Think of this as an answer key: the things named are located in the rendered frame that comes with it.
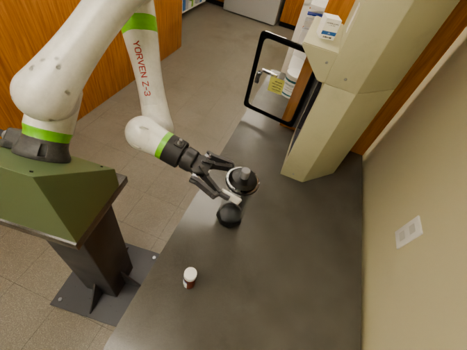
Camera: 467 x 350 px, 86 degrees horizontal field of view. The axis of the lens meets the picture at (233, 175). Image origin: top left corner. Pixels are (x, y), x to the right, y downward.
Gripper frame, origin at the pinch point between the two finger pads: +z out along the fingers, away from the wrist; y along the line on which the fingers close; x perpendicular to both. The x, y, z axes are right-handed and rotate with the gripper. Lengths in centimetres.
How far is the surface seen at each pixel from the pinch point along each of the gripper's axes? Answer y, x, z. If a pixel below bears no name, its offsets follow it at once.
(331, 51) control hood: 35, -37, 3
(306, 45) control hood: 34.3, -35.0, -4.1
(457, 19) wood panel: 71, -56, 39
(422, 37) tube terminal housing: 44, -51, 24
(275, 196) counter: 20.3, 17.3, 19.4
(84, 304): -35, 125, -37
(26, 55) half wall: 76, 82, -166
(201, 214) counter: -2.3, 23.0, -5.3
